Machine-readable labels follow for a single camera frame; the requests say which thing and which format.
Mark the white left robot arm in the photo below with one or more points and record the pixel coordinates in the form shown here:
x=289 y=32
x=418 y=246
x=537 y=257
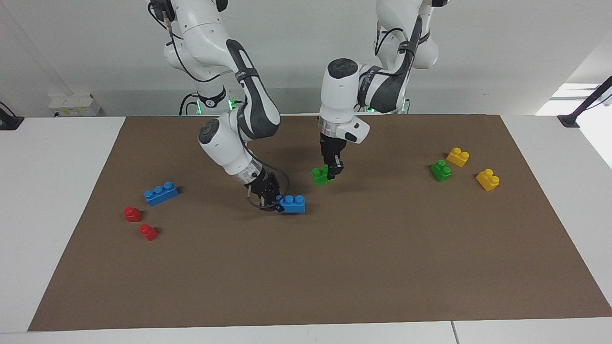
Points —
x=337 y=100

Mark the red toy block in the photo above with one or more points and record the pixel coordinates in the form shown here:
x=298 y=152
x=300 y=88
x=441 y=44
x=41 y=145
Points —
x=148 y=233
x=132 y=214

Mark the yellow two-stud toy block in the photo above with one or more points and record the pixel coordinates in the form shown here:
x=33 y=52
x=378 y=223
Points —
x=487 y=181
x=457 y=158

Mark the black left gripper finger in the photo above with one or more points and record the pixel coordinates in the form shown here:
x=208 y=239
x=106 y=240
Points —
x=325 y=160
x=336 y=171

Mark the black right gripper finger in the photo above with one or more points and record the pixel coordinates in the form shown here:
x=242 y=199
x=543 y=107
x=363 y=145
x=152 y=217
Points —
x=273 y=206

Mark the black table clamp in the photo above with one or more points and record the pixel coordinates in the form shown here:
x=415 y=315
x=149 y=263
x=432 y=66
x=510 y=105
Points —
x=9 y=122

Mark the blue three-stud toy block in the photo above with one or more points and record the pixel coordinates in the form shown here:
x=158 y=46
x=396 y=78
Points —
x=294 y=205
x=161 y=194

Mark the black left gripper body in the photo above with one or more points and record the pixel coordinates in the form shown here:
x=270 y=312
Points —
x=331 y=149

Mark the white power strip box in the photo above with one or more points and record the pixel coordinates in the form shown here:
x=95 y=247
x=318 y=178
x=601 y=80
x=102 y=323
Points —
x=74 y=105

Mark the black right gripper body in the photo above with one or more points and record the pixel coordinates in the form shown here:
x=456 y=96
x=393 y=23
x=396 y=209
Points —
x=263 y=188

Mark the brown table mat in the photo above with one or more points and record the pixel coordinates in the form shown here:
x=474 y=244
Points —
x=306 y=267

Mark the black stand with clamp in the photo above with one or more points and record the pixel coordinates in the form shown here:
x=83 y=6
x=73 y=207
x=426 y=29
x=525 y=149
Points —
x=569 y=119

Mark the green two-stud toy block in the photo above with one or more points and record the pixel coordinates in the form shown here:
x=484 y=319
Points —
x=319 y=178
x=440 y=171

